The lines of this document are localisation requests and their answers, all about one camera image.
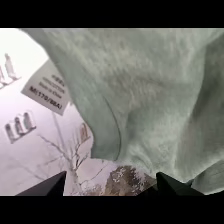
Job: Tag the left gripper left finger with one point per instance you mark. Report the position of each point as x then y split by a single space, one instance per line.
50 187

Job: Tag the grey T-shirt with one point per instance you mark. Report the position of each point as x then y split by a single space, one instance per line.
150 93

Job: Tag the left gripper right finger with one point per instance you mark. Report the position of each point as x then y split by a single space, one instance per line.
170 186

